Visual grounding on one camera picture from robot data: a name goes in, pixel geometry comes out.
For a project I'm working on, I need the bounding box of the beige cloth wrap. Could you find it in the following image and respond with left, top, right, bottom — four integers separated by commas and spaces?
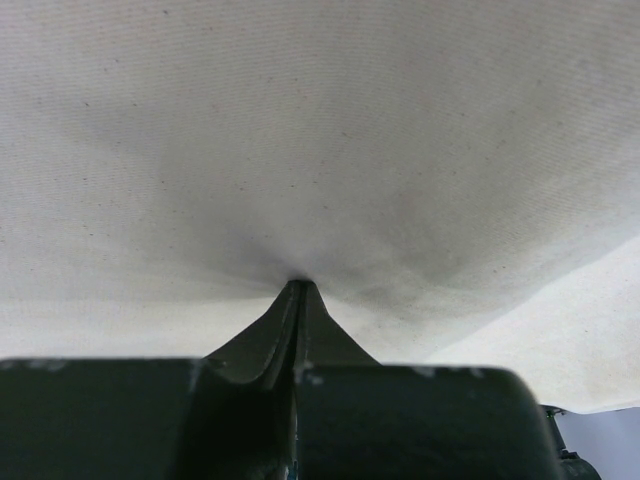
1, 1, 639, 412

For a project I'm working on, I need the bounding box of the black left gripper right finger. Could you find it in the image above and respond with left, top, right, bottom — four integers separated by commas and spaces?
295, 282, 560, 479

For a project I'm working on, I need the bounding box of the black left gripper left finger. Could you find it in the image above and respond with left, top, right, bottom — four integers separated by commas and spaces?
1, 285, 300, 479

